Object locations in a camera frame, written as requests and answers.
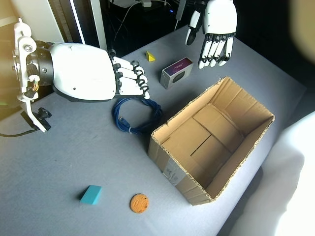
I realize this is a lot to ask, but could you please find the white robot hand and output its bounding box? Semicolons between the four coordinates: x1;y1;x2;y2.
185;0;238;69
48;42;151;103

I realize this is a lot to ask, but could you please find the teal wedge block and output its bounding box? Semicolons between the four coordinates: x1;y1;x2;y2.
79;184;102;205

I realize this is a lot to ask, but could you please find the open cardboard box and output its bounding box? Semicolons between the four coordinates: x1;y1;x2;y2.
147;76;276;207

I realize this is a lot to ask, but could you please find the chocolate chip cookie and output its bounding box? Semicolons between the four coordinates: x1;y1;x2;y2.
129;193;150;214

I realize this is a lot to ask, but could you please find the white upright frame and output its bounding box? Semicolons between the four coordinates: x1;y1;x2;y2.
48;0;108;51

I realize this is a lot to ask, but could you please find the blue cable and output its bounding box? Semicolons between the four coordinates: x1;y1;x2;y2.
112;97;163;135

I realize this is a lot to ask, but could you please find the small purple grey box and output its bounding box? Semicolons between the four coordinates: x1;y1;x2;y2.
159;57;194;89

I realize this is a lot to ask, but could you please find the grey table cloth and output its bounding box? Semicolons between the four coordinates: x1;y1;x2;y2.
0;23;308;236

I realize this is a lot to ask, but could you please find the bulky white cover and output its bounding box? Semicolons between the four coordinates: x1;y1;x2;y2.
216;115;315;236

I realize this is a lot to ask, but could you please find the grey hanging adapter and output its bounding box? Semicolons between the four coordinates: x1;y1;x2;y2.
174;0;187;30

